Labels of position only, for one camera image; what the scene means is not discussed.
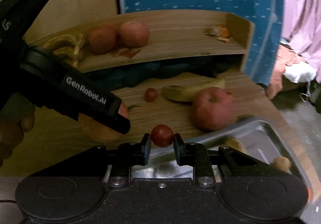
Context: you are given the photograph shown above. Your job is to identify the red apple desk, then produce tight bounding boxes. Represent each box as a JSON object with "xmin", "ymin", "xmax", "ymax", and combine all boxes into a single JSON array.
[{"xmin": 78, "ymin": 101, "xmax": 129, "ymax": 143}]

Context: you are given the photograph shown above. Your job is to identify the pink curtain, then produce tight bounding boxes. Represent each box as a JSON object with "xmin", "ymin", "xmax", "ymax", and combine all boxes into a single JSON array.
[{"xmin": 281, "ymin": 0, "xmax": 320, "ymax": 83}]

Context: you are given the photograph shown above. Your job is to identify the wooden desk shelf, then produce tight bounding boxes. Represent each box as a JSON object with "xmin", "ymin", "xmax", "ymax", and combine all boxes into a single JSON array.
[{"xmin": 34, "ymin": 10, "xmax": 255, "ymax": 73}]

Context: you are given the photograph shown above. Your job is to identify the brown kiwi near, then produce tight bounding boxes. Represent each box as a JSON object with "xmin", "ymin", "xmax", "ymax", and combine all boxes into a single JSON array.
[{"xmin": 271, "ymin": 156, "xmax": 292, "ymax": 172}]

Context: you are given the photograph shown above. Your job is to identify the yellow banana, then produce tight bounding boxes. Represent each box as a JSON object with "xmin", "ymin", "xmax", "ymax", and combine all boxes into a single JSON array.
[{"xmin": 162, "ymin": 79, "xmax": 225, "ymax": 102}]

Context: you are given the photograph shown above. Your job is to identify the red apple on shelf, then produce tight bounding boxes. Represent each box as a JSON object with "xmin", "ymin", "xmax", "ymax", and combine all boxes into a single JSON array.
[{"xmin": 119, "ymin": 20, "xmax": 150, "ymax": 48}]

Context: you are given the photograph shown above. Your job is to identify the orange blanket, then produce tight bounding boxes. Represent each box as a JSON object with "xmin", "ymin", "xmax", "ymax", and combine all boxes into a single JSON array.
[{"xmin": 265, "ymin": 44, "xmax": 303, "ymax": 99}]

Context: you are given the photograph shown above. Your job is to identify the operator left hand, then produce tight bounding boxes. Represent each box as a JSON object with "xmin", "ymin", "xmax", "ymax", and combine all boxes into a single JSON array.
[{"xmin": 1, "ymin": 94, "xmax": 35, "ymax": 166}]

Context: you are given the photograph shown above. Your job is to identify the stainless steel tray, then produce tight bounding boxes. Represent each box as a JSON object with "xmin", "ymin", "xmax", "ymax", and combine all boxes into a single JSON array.
[{"xmin": 131, "ymin": 117, "xmax": 316, "ymax": 196}]

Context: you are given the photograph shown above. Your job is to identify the cherry tomato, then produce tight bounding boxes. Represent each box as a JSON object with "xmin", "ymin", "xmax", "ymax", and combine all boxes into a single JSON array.
[
  {"xmin": 151, "ymin": 124, "xmax": 174, "ymax": 147},
  {"xmin": 144, "ymin": 88, "xmax": 158, "ymax": 102}
]

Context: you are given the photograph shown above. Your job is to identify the white cable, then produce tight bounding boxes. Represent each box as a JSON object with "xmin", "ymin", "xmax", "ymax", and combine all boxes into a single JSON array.
[{"xmin": 302, "ymin": 81, "xmax": 313, "ymax": 100}]

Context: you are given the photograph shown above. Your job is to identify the orange peel scraps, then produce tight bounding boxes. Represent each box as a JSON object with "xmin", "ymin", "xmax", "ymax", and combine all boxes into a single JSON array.
[{"xmin": 203, "ymin": 25, "xmax": 232, "ymax": 43}]

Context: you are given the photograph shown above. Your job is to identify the banana bunch on shelf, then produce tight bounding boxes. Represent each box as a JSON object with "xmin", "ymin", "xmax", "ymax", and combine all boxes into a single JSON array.
[{"xmin": 41, "ymin": 34, "xmax": 85, "ymax": 68}]

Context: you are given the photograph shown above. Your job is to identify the white pillow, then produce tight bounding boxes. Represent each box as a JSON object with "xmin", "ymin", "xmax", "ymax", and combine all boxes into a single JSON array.
[{"xmin": 283, "ymin": 62, "xmax": 317, "ymax": 83}]

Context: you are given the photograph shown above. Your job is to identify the orange-red apple on shelf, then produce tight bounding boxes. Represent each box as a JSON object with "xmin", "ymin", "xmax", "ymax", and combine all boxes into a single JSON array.
[{"xmin": 88, "ymin": 25, "xmax": 118, "ymax": 55}]

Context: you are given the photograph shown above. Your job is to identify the red apple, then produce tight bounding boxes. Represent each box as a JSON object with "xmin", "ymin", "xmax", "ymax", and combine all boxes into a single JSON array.
[
  {"xmin": 119, "ymin": 20, "xmax": 150, "ymax": 48},
  {"xmin": 190, "ymin": 87, "xmax": 237, "ymax": 130}
]

